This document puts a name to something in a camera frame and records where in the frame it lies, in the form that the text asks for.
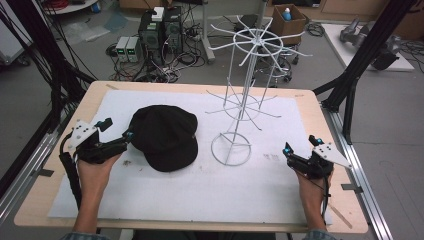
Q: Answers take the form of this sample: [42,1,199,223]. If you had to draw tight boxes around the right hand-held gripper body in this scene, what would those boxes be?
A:
[285,142,353,180]

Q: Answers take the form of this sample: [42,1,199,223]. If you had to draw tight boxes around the white box device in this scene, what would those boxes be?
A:
[151,6,166,23]

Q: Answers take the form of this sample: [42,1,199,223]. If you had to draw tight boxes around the white wire display rack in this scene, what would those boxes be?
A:
[204,14,314,167]

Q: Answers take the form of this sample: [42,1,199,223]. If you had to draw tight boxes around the black cap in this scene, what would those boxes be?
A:
[128,104,200,173]

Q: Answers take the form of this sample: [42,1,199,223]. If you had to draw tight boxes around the person's right hand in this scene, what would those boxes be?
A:
[294,168,334,206]

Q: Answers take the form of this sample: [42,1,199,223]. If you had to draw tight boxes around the grey power supply unit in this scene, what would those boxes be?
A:
[125,36,142,63]
[115,36,130,63]

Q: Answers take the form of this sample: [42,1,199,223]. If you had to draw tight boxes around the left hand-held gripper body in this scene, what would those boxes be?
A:
[67,119,129,165]

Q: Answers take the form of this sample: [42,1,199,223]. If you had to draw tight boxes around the white floor board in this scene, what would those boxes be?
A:
[320,22,415,73]

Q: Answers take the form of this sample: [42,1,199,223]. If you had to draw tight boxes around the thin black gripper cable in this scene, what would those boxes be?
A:
[320,175,332,225]

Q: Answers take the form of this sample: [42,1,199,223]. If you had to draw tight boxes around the person's left hand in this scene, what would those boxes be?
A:
[76,153,123,193]

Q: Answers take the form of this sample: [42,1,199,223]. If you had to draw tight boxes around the black frame post with cables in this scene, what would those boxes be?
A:
[0,0,98,134]

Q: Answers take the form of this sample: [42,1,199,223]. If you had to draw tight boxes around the aluminium rail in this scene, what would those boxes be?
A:
[320,104,395,240]
[0,109,73,224]

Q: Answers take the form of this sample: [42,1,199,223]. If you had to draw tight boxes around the black sleeved gripper cable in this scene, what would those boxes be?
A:
[59,132,84,210]

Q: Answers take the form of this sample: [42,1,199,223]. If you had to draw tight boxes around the tangle of floor cables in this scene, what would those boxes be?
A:
[105,19,208,84]

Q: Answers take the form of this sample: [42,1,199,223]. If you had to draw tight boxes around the brown cardboard box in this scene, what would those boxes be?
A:
[269,3,307,47]

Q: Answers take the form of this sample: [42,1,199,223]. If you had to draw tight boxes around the clear plastic sheet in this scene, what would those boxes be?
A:
[62,11,130,44]

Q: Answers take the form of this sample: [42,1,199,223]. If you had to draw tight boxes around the black computer tower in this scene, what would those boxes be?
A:
[162,5,184,56]
[137,12,165,66]

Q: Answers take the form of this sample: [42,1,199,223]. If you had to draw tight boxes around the white foam mat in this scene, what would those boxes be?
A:
[47,89,333,226]

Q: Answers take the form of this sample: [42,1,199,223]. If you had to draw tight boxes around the grey metal stand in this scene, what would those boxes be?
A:
[199,0,217,65]

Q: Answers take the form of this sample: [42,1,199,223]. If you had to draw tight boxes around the person's denim sleeve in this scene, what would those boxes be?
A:
[59,231,112,240]
[300,229,338,240]

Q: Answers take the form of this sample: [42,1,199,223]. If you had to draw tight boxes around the office chair base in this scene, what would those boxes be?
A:
[254,43,300,84]

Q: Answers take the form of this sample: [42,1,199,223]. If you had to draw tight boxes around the round white table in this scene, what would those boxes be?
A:
[42,0,100,16]

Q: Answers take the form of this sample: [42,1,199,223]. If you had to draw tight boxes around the grey robot part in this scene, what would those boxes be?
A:
[339,17,402,72]

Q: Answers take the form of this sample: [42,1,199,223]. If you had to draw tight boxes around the grey tape strip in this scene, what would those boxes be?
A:
[340,183,364,195]
[31,168,55,178]

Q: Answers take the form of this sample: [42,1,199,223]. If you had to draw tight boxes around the grey equipment case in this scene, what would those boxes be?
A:
[0,18,34,67]

